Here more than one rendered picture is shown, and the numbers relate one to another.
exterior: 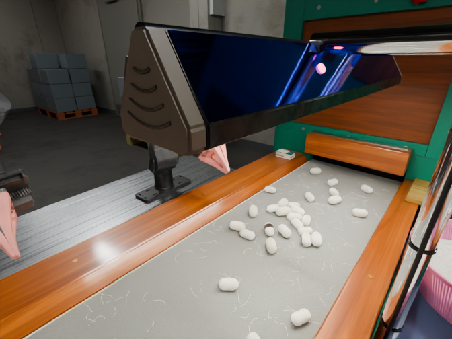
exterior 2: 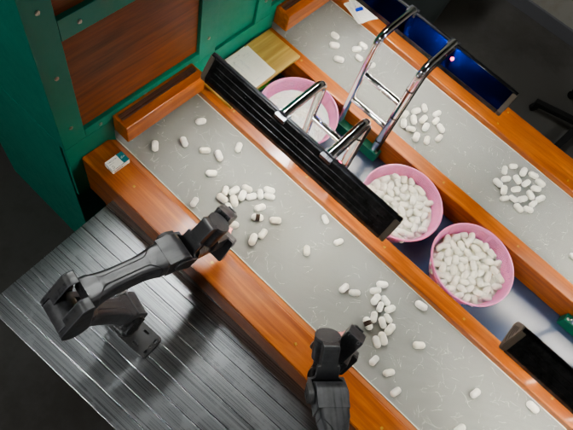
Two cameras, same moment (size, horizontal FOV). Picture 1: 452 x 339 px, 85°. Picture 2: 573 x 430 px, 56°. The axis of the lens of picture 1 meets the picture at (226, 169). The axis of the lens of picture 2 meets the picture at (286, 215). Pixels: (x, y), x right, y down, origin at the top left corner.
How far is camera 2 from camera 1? 1.37 m
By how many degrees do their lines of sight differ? 78
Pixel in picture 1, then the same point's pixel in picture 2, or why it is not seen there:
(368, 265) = (298, 172)
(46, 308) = not seen: hidden behind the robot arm
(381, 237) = (275, 153)
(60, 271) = (304, 348)
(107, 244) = (280, 328)
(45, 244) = (230, 419)
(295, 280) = (300, 214)
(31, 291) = not seen: hidden behind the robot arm
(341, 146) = (159, 110)
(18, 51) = not seen: outside the picture
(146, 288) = (307, 298)
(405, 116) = (178, 47)
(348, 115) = (136, 78)
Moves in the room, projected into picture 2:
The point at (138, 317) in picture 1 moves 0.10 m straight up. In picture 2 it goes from (324, 298) to (333, 287)
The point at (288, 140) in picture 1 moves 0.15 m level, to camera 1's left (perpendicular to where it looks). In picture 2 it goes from (86, 146) to (77, 194)
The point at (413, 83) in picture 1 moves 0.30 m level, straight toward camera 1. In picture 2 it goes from (177, 25) to (265, 88)
